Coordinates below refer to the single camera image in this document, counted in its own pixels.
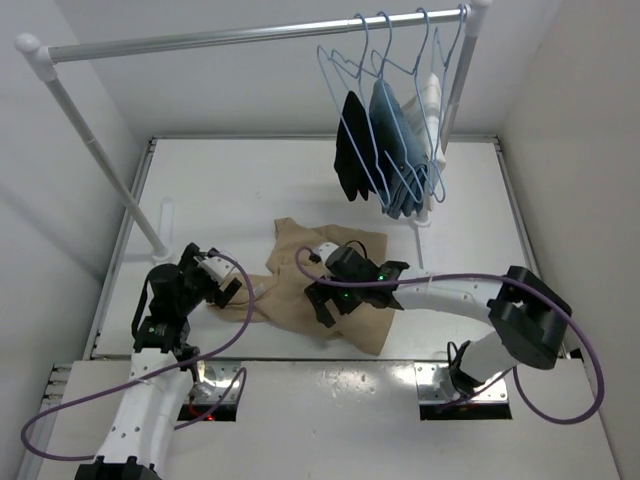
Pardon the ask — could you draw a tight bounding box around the beige t shirt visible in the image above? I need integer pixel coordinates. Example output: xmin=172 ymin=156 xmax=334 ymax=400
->
xmin=249 ymin=217 xmax=394 ymax=356

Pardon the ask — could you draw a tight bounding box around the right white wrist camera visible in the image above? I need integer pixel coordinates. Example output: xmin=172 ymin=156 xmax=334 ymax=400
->
xmin=309 ymin=242 xmax=339 ymax=264

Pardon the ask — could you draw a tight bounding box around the white hanging garment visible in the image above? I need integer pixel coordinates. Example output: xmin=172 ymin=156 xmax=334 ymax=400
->
xmin=402 ymin=73 xmax=446 ymax=217

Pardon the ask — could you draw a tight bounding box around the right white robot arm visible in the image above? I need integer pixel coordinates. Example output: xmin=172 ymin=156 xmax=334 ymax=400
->
xmin=305 ymin=243 xmax=572 ymax=397

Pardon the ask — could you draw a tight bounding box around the white and silver clothes rack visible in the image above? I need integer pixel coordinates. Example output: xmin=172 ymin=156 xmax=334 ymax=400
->
xmin=14 ymin=1 xmax=492 ymax=262

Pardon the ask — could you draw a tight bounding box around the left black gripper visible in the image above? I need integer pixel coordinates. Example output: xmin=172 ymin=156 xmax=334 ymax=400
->
xmin=176 ymin=243 xmax=240 ymax=314

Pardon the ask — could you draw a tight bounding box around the blue hanger with white garment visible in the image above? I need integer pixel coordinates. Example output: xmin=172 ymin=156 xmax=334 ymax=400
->
xmin=426 ymin=4 xmax=467 ymax=205

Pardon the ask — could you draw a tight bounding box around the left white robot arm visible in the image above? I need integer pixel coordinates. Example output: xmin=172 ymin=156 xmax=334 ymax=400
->
xmin=75 ymin=243 xmax=242 ymax=479

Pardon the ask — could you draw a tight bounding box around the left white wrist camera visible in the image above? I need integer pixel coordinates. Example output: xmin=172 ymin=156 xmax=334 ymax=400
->
xmin=196 ymin=248 xmax=236 ymax=284

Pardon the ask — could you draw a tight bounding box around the black hanging garment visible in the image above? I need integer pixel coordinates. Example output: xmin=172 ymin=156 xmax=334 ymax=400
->
xmin=333 ymin=91 xmax=379 ymax=202

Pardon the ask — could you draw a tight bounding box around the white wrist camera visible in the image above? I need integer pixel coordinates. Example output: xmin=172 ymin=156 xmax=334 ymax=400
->
xmin=309 ymin=242 xmax=339 ymax=264
xmin=196 ymin=248 xmax=236 ymax=284

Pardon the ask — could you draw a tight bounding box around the light blue wire hanger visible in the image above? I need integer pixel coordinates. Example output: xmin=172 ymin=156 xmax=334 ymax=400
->
xmin=316 ymin=45 xmax=390 ymax=209

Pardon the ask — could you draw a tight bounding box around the blue hanger with black garment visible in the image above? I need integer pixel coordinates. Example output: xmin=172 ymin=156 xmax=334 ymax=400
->
xmin=317 ymin=12 xmax=406 ymax=209

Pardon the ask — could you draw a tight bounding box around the blue hanger with denim garment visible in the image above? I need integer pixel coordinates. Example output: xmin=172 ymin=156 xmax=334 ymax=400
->
xmin=370 ymin=7 xmax=436 ymax=201

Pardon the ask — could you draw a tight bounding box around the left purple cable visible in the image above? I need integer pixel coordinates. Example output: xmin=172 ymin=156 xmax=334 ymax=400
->
xmin=20 ymin=252 xmax=257 ymax=462

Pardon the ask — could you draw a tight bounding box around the purple cable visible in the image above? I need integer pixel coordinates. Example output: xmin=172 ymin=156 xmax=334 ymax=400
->
xmin=20 ymin=252 xmax=257 ymax=462
xmin=294 ymin=245 xmax=605 ymax=425

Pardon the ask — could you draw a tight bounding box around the blue denim hanging garment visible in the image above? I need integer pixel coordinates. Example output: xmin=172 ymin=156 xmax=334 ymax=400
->
xmin=369 ymin=79 xmax=429 ymax=219

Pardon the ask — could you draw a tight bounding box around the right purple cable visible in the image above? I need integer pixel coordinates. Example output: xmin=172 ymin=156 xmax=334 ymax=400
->
xmin=294 ymin=245 xmax=605 ymax=425

